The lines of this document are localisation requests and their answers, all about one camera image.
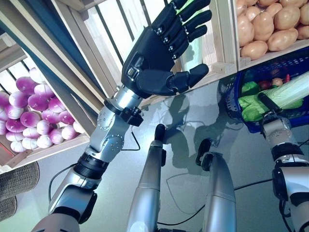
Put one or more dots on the silver right robot leg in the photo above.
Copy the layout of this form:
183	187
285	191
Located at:
220	188

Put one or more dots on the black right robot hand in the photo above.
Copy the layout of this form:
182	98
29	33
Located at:
269	102

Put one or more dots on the silver robot leg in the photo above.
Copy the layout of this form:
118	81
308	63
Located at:
220	188
147	181

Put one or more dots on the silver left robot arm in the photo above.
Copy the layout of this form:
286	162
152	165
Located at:
108	135

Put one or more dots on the tan plastic potato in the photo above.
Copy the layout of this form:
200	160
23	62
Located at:
287	17
303	32
263	26
254	50
245	31
282	39

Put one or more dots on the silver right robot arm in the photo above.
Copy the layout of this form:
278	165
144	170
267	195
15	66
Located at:
277	130

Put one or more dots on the wooden onion crate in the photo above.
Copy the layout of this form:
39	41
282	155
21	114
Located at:
53	151

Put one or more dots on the purple white onion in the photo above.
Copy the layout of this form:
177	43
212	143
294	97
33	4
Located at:
66	117
37	101
18	99
25	84
44	126
35	72
70	132
57	105
56	135
30	119
44	90
15	125

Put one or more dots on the red apple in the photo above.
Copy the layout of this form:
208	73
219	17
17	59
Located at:
265	84

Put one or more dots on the grey woven basket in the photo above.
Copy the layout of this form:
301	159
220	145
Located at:
7	207
19	178

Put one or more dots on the blue plastic shopping basket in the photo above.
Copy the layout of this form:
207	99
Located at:
252	126

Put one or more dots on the red plastic carrot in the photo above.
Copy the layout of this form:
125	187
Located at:
287	77

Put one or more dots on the pale yellow onion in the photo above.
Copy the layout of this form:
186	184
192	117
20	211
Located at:
277	81

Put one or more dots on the big green bell pepper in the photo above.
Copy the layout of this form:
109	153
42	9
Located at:
249	88

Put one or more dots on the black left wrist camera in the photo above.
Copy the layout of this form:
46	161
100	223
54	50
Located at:
131	117

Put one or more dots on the silver left robot leg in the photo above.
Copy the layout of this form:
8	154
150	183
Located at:
147	181

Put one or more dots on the wooden potato crate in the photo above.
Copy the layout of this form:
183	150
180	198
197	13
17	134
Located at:
245	64

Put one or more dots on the wooden cabbage crate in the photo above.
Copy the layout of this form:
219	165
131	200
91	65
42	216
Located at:
214	29

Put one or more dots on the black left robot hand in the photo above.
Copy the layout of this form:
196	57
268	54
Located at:
149	53

